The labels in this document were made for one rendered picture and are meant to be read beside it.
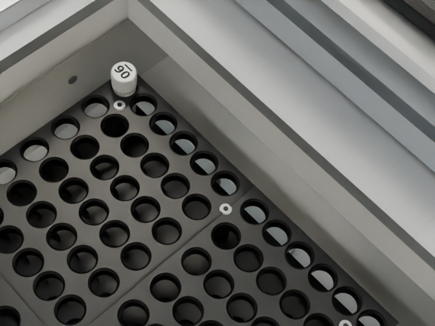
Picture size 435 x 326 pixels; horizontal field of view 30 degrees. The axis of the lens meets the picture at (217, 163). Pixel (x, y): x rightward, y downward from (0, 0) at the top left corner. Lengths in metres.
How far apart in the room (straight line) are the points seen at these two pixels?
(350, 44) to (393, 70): 0.02
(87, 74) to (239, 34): 0.11
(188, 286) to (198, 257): 0.04
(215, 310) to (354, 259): 0.11
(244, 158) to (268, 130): 0.10
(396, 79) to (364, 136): 0.03
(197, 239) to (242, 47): 0.09
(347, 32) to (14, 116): 0.18
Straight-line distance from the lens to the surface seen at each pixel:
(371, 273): 0.44
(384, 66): 0.32
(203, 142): 0.38
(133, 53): 0.46
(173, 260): 0.36
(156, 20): 0.38
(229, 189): 0.43
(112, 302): 0.35
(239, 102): 0.36
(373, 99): 0.34
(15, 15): 0.36
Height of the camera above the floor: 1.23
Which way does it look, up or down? 61 degrees down
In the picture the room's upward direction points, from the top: 9 degrees clockwise
